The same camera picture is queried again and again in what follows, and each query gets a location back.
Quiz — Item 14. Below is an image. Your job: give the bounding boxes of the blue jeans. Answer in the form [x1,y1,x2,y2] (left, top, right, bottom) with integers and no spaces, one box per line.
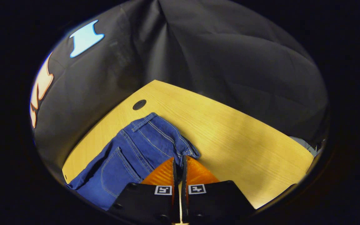
[65,112,201,211]

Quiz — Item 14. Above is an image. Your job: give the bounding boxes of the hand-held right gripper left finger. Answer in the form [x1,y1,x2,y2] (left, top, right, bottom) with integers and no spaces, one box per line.
[108,157,179,224]

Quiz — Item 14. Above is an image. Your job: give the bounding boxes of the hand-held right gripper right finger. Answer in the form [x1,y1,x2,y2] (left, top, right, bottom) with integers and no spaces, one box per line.
[181,155,256,224]

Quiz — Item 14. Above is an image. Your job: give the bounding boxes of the black backdrop cloth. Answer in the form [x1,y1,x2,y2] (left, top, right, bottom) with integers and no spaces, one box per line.
[29,0,329,185]

